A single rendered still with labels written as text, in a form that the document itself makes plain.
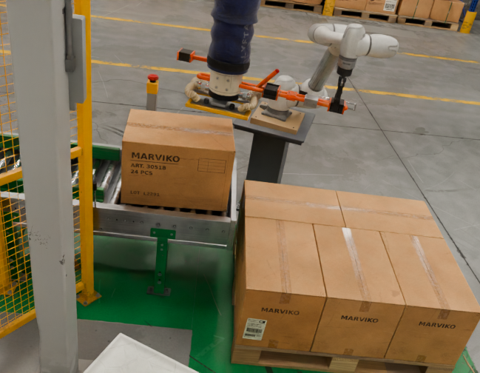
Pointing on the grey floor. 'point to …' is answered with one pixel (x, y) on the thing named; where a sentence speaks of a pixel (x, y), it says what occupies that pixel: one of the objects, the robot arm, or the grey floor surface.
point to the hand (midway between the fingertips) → (336, 103)
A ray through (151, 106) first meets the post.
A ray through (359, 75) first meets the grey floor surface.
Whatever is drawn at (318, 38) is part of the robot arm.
